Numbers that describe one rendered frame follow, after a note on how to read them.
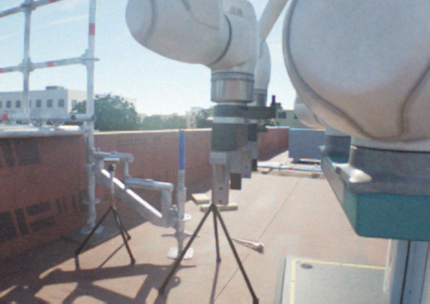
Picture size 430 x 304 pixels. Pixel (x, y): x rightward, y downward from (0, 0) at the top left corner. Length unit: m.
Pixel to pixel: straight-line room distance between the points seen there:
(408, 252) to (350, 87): 0.77
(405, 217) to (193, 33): 0.39
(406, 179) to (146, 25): 0.41
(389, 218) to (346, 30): 0.28
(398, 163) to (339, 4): 0.27
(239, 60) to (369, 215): 0.34
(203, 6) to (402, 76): 0.33
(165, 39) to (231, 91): 0.18
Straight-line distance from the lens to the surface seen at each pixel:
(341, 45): 0.22
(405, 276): 0.98
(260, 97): 0.85
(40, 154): 2.08
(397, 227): 0.45
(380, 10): 0.22
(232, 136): 0.54
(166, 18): 0.44
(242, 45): 0.56
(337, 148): 0.91
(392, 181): 0.44
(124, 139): 2.64
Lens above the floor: 0.81
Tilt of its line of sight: 4 degrees down
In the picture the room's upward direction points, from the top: 1 degrees clockwise
